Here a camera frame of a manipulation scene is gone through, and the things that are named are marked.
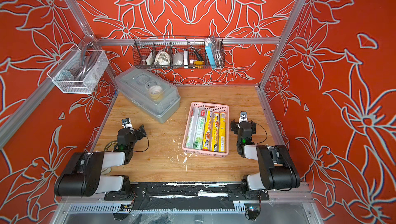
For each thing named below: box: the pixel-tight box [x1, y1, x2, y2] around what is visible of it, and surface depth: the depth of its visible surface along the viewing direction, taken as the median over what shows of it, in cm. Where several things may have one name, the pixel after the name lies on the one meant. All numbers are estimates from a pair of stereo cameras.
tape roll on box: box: [149, 85, 164, 102], surface depth 94 cm
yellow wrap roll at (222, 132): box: [218, 110, 227, 153], surface depth 92 cm
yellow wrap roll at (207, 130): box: [202, 109, 214, 152], surface depth 94 cm
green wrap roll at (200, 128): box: [192, 108, 208, 151], surface depth 92 cm
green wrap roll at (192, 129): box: [185, 106, 200, 149], surface depth 92 cm
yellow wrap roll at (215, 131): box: [211, 110, 221, 153], surface depth 92 cm
